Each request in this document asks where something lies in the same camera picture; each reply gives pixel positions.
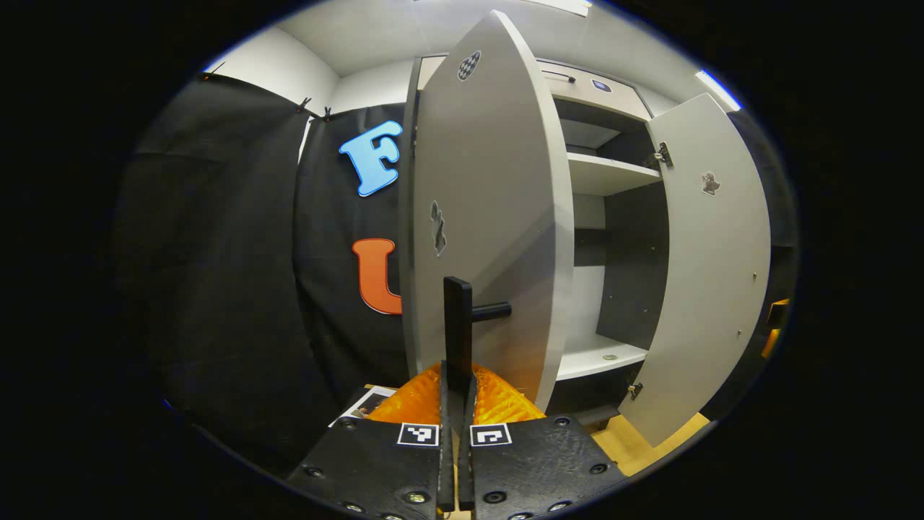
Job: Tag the beige double-door shoe cabinet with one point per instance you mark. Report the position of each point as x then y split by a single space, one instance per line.
635 274

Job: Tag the narrow ceiling light strip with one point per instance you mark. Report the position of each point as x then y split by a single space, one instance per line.
718 89

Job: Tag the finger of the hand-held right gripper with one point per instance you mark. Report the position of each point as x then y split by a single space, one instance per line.
771 343

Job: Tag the long ceiling light panel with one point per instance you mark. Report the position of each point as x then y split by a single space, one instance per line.
559 6

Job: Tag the black backdrop cloth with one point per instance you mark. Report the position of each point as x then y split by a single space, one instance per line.
216 253

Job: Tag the beige shoe cabinet door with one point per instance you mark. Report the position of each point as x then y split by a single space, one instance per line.
498 180
707 289

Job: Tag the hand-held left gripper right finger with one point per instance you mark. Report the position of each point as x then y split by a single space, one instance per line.
465 469

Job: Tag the printed paper sheet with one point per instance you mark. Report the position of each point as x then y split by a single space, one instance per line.
361 404

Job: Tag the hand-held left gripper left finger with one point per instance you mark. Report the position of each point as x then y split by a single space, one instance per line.
446 469

